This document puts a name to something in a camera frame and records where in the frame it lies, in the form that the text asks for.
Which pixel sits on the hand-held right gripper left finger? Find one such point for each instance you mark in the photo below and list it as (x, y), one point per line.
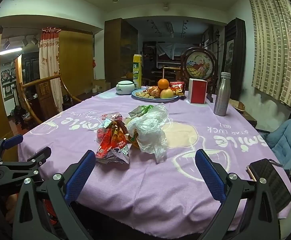
(80, 172)

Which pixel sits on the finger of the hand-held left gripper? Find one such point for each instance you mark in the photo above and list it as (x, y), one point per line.
(39, 156)
(11, 141)

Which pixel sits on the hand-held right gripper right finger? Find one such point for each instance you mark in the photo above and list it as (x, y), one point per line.
(209, 175)

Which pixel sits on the silver foil wrapper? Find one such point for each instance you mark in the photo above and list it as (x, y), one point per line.
(120, 156)

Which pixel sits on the small red wrapper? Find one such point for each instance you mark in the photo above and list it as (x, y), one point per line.
(100, 133)

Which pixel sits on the red snack wrapper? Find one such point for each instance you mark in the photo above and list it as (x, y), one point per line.
(110, 137)

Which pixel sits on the light blue wrapper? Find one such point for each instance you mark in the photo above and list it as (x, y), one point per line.
(108, 124)

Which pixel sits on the orange paper package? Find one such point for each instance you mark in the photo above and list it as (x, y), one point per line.
(134, 141)

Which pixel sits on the red clear packet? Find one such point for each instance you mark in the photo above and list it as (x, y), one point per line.
(110, 116)

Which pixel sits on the trash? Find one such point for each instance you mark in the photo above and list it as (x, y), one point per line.
(148, 130)

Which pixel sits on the green snack wrapper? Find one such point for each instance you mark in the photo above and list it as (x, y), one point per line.
(141, 110)

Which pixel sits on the wooden armchair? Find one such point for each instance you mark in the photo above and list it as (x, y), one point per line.
(44, 90)

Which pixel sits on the black smartphone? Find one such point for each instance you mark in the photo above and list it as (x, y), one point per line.
(270, 180)

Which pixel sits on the steel bottle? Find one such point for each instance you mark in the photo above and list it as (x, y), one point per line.
(221, 97)

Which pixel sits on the fluorescent tube light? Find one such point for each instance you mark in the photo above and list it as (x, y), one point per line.
(10, 51)

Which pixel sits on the floral curtain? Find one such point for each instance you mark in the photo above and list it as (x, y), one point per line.
(49, 67)

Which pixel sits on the red and white tissue box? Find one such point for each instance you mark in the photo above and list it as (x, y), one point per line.
(198, 92)

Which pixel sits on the blue cushioned chair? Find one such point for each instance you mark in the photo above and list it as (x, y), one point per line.
(285, 140)

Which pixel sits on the blue rimmed plate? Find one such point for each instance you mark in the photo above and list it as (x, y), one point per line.
(160, 100)

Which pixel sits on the cardboard box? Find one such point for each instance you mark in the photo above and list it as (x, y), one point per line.
(101, 83)

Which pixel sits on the yellow apple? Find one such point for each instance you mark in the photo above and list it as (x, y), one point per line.
(166, 93)

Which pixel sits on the red snack packet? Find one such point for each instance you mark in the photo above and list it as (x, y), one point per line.
(177, 86)

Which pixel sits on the white ceramic jar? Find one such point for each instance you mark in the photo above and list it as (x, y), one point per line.
(125, 88)

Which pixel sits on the pile of walnuts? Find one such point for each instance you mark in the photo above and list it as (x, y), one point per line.
(143, 95)

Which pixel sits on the orange wrapped snack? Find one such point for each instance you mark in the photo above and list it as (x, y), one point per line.
(153, 91)

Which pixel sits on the orange fruit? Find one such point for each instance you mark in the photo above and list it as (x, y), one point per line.
(163, 83)

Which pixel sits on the round embroidered table screen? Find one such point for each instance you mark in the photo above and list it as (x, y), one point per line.
(198, 66)

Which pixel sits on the yellow canister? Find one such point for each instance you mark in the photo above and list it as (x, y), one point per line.
(137, 72)

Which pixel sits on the dark framed picture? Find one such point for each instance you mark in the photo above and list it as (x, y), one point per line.
(231, 50)

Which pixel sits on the tall wooden cabinet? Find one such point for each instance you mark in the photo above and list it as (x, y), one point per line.
(120, 50)

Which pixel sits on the white draped cloth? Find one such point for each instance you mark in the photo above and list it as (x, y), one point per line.
(175, 50)

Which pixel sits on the checkered curtain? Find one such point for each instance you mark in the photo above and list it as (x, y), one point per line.
(278, 42)

